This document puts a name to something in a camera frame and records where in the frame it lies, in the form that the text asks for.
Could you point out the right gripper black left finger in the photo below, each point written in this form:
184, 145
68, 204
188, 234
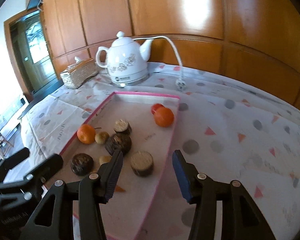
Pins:
52, 218

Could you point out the silver embossed tissue box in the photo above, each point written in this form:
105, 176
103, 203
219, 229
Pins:
76, 74

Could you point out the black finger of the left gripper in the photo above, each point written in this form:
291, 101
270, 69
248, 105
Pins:
45, 170
15, 159

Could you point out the small tan round fruit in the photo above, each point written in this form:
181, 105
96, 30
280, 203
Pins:
101, 137

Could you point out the red tomato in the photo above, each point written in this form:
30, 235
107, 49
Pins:
155, 107

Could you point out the pink edged white tray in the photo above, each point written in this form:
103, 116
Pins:
126, 211

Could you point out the cut brown cylinder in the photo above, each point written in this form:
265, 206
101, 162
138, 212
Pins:
142, 163
122, 126

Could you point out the dark brown wrinkled fruit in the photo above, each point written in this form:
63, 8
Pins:
120, 142

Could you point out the orange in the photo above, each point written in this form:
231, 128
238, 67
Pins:
164, 117
86, 134

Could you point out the wooden glass door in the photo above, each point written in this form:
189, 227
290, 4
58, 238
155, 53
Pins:
28, 52

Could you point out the white ceramic electric kettle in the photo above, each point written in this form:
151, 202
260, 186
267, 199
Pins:
126, 60

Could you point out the orange carrot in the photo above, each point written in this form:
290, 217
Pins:
119, 189

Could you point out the wooden panel cabinet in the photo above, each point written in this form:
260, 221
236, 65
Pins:
253, 41

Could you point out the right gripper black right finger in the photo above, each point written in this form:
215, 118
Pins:
241, 217

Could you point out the patterned white tablecloth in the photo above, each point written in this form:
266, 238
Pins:
227, 129

